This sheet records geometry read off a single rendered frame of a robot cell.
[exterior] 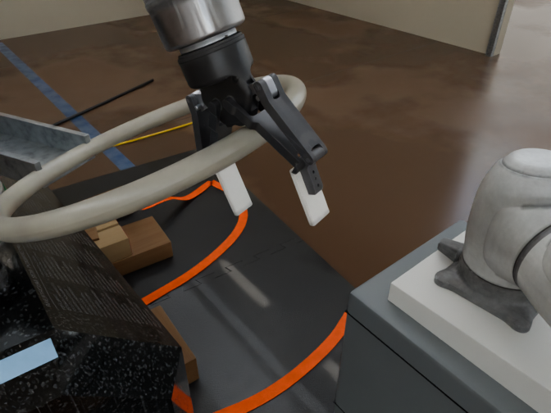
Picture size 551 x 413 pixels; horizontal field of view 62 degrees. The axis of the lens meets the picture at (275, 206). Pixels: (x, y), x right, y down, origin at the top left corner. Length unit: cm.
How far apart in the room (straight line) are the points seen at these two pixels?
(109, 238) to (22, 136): 114
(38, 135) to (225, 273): 130
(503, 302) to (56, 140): 87
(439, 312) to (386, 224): 162
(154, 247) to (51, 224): 167
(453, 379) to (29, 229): 70
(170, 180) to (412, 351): 60
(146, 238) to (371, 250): 108
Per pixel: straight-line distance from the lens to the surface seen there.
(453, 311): 91
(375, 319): 95
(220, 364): 182
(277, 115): 46
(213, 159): 49
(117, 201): 50
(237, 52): 49
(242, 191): 61
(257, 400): 173
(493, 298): 92
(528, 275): 78
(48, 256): 125
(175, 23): 48
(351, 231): 241
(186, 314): 200
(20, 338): 99
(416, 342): 92
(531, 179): 80
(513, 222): 80
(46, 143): 102
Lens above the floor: 149
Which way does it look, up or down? 36 degrees down
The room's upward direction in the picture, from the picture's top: straight up
